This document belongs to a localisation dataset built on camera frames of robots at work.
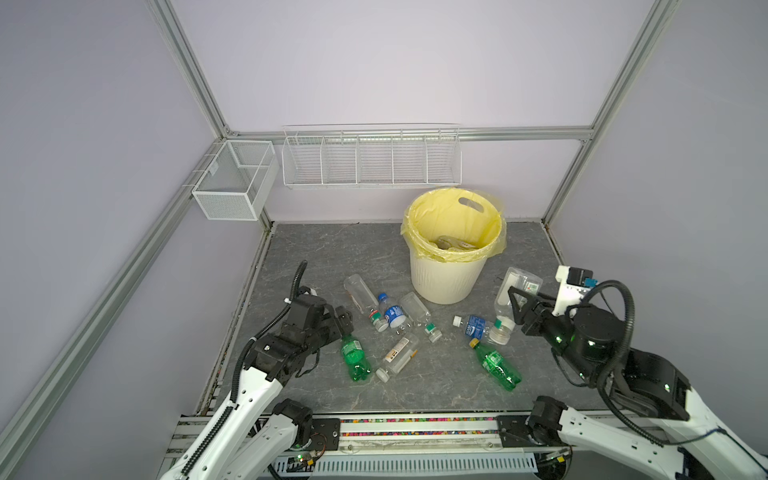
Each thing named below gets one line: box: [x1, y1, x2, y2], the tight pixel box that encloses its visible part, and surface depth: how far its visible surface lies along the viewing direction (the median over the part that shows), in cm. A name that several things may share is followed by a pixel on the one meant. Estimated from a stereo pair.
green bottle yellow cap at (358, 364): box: [341, 336, 372, 381], surface depth 84 cm
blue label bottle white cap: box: [452, 315, 490, 339], surface depth 88 cm
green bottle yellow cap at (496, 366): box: [469, 338, 522, 392], surface depth 82 cm
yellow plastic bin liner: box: [400, 187, 507, 264], surface depth 91 cm
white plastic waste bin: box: [405, 188, 503, 305], surface depth 92 cm
